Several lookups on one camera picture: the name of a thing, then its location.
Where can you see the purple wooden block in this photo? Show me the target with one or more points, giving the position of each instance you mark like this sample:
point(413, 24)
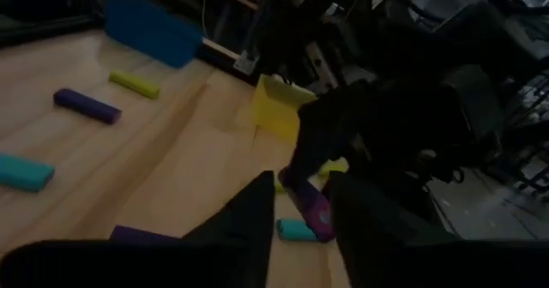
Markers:
point(87, 106)
point(315, 211)
point(133, 233)

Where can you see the teal wooden block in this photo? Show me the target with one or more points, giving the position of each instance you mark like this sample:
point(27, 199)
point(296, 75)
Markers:
point(296, 230)
point(23, 172)

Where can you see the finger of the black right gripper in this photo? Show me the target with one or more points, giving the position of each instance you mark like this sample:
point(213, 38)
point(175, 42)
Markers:
point(317, 142)

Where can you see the yellow translucent plastic bin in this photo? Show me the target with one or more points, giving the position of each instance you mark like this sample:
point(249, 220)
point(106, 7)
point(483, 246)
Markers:
point(274, 112)

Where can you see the blue plastic bin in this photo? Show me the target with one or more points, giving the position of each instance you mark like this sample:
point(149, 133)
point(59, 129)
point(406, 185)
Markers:
point(150, 31)

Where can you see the green wooden block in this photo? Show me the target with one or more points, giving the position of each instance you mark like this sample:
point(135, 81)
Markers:
point(134, 84)
point(336, 167)
point(279, 188)

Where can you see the white bracket plate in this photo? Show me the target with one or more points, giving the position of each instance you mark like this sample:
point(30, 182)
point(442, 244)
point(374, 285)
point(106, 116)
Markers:
point(246, 61)

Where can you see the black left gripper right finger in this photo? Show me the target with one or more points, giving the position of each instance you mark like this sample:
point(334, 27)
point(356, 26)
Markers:
point(386, 253)

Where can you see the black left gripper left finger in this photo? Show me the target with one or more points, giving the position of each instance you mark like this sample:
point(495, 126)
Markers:
point(231, 245)

